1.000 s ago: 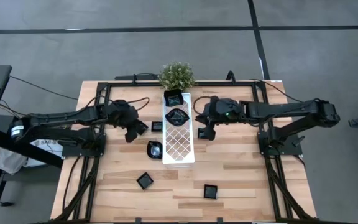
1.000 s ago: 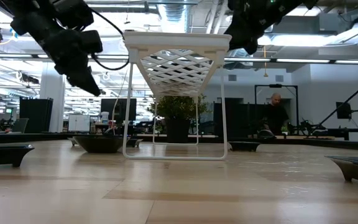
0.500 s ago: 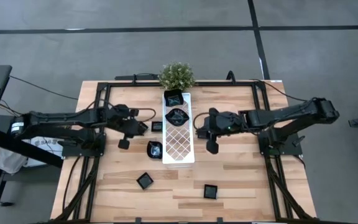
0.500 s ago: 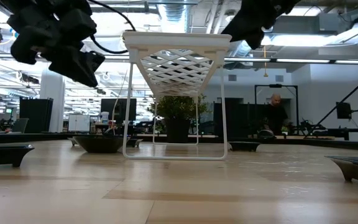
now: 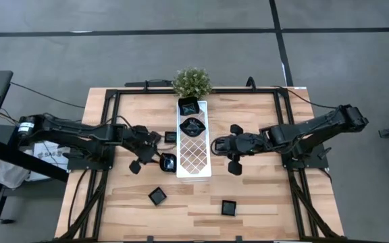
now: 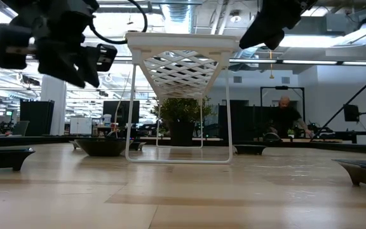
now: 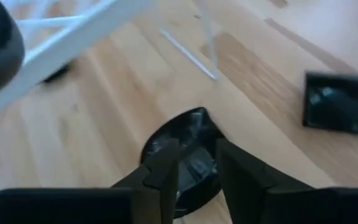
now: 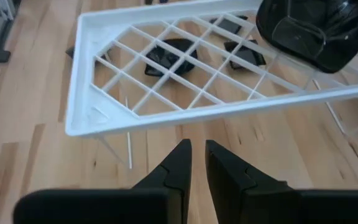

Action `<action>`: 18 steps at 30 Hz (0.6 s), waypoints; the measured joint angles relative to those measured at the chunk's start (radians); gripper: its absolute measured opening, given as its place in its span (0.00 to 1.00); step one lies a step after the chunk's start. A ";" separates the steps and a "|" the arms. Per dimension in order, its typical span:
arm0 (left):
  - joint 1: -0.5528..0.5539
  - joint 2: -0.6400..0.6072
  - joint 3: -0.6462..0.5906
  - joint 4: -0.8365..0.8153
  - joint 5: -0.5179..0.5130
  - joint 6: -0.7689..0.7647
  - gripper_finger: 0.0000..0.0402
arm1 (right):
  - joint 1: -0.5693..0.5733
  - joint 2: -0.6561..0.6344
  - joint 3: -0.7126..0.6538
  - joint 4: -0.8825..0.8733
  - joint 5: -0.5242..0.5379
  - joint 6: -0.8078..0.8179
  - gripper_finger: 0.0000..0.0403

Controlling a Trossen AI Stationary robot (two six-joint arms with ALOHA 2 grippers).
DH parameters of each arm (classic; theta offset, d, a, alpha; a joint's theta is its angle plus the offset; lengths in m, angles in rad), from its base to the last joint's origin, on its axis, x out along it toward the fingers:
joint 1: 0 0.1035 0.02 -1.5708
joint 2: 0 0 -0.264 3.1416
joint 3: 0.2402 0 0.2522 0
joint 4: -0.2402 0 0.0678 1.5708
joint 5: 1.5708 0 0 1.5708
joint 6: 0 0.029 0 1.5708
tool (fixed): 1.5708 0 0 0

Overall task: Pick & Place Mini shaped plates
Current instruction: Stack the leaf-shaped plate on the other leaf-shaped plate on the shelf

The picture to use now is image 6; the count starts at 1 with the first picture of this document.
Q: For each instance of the green potted plant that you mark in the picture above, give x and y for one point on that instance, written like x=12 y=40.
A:
x=181 y=111

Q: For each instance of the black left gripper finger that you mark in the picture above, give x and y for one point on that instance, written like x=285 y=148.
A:
x=60 y=62
x=91 y=66

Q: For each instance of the black camera box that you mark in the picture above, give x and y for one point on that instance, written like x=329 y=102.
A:
x=351 y=113

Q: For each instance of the black aluminium table frame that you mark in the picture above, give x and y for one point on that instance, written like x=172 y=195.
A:
x=43 y=140

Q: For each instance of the black robot equipment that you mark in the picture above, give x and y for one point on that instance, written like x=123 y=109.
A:
x=329 y=132

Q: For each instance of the silver ribbed ventilation duct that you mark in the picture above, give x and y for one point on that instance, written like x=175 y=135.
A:
x=178 y=16

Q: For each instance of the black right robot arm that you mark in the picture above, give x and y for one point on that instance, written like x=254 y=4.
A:
x=303 y=8

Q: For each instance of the black metal frame stand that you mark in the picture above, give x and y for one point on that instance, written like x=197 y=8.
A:
x=281 y=87

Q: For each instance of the person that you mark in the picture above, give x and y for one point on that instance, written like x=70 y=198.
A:
x=284 y=119

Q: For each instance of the white building column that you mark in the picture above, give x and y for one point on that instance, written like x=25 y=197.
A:
x=53 y=108

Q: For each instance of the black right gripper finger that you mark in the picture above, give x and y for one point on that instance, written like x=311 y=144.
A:
x=254 y=36

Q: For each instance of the black partition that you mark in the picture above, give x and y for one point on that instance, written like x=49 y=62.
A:
x=37 y=117

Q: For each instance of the grey chair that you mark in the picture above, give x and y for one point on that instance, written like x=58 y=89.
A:
x=21 y=128

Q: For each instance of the black partition wall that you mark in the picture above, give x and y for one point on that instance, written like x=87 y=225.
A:
x=240 y=121

